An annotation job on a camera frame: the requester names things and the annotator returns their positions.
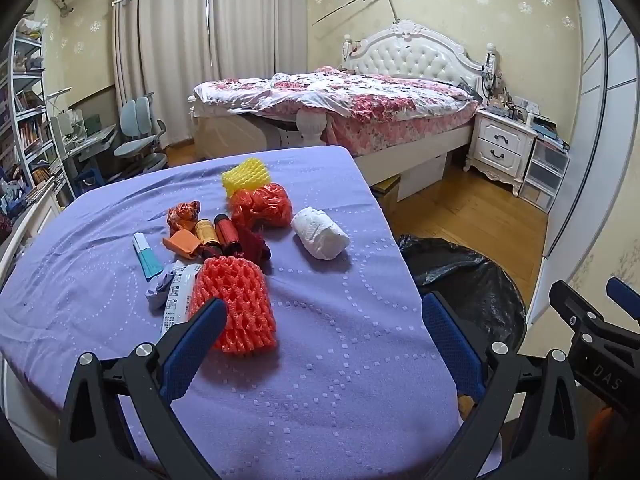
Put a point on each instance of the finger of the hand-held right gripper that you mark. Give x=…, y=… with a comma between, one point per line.
x=575, y=305
x=625, y=297

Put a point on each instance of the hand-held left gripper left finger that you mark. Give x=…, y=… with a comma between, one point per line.
x=192, y=345

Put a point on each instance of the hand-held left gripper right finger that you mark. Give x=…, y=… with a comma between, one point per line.
x=450, y=340

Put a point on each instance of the white printed packet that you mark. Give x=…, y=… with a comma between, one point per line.
x=177, y=295

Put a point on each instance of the bin with black bag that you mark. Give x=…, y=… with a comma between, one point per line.
x=475, y=285

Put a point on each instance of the lavender paper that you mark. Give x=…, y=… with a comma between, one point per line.
x=157, y=295

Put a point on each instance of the red foam fruit net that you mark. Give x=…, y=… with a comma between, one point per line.
x=235, y=300

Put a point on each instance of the teal and white tube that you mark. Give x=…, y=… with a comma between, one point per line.
x=147, y=260

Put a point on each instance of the yellow label brown bottle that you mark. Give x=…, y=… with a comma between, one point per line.
x=206, y=232

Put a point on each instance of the red label brown bottle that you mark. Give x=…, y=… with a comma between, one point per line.
x=227, y=235

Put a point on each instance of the orange wrapper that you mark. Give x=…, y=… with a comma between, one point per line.
x=182, y=215

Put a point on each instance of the red plastic bag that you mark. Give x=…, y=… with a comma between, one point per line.
x=262, y=205

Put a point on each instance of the white tissue wad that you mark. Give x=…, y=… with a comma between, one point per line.
x=320, y=235

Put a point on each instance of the yellow foam fruit net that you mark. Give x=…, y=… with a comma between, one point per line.
x=245, y=177

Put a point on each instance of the person's right forearm orange sleeve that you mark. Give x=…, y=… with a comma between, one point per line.
x=600, y=427

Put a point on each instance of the purple tablecloth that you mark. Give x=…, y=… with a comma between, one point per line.
x=325, y=360

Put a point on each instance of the clear plastic drawer unit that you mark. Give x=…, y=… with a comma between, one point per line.
x=545, y=170

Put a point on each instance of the cardboard box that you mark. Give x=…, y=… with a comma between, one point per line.
x=387, y=195

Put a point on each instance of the white sliding wardrobe door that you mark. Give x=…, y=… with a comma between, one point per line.
x=600, y=135

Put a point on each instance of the white storage box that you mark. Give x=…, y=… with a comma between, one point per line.
x=425, y=175

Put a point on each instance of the pile of books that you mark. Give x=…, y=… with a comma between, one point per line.
x=550, y=132

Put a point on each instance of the white nightstand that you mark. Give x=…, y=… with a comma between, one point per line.
x=500, y=145

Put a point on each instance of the blue plastic stool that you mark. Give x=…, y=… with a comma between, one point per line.
x=92, y=180

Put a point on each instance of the white low cabinet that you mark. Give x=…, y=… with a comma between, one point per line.
x=30, y=220

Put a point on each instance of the clutter of small items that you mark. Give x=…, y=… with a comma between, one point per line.
x=500, y=95

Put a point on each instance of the grey study desk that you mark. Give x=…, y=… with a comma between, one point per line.
x=87, y=142

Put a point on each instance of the pale blue desk chair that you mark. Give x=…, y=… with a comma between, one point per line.
x=135, y=115

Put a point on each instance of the floral blanket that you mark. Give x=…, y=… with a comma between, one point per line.
x=375, y=95

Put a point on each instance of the white bookshelf with books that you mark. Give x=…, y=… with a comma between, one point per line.
x=25, y=125

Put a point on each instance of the white bed with tufted headboard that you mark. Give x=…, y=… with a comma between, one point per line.
x=415, y=55

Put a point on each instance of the beige curtain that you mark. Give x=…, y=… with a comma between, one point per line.
x=160, y=35
x=260, y=15

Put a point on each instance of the thin metal rod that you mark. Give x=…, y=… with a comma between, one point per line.
x=392, y=7

